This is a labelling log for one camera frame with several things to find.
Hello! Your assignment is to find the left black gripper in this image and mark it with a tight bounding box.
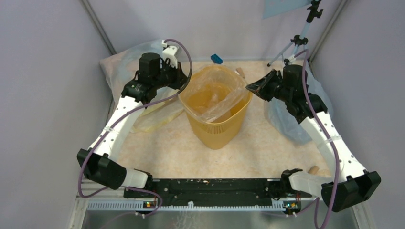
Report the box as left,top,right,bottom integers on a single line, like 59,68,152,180
152,59,188,89

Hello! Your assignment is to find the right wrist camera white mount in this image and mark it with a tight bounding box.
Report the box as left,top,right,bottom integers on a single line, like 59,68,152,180
283,55,296,66

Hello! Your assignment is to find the wooden cylinder near right base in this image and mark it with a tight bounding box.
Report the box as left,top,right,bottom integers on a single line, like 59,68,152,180
308,166,320,175

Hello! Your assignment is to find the white cable duct strip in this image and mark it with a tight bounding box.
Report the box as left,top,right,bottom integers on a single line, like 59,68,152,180
87,200,285,212

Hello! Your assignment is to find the clear plastic trash bag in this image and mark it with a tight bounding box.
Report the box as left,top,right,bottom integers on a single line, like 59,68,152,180
179,64,248,123

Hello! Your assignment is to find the blue stuffed bag right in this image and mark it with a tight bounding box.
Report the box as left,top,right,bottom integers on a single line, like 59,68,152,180
264,66,334,145

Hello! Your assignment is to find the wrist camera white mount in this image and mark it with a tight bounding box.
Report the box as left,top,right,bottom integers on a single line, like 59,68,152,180
283,55,296,66
161,41,179,69

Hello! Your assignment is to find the wooden block rear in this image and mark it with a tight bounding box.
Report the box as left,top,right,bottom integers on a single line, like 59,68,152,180
235,67,245,79

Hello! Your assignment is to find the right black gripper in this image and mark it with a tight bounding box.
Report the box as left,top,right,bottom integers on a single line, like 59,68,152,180
246,69,292,103

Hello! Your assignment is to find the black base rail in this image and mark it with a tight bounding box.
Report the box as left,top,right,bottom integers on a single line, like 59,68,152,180
123,178,296,207

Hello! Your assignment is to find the yellow plastic trash bin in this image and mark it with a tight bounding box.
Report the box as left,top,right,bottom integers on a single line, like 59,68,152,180
179,64,253,149

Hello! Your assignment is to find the yellow plastic bag on floor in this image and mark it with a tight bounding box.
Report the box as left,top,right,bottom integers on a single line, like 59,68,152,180
130,98,184,133

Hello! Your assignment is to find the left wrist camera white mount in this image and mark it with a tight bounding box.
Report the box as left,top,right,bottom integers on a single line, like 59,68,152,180
161,41,179,69

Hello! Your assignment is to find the light blue tripod stand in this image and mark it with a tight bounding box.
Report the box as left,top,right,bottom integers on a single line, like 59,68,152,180
263,0,323,67

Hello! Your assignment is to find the blue toy brick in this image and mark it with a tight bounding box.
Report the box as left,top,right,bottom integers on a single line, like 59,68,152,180
210,54,223,64

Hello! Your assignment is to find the large stuffed bag left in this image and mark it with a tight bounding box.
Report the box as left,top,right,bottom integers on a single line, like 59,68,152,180
100,41,181,107

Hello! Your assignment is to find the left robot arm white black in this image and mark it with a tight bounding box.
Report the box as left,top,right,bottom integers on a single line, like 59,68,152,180
77,51,191,197

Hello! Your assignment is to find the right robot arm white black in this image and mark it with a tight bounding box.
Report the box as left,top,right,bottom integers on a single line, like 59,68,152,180
246,64,381,212

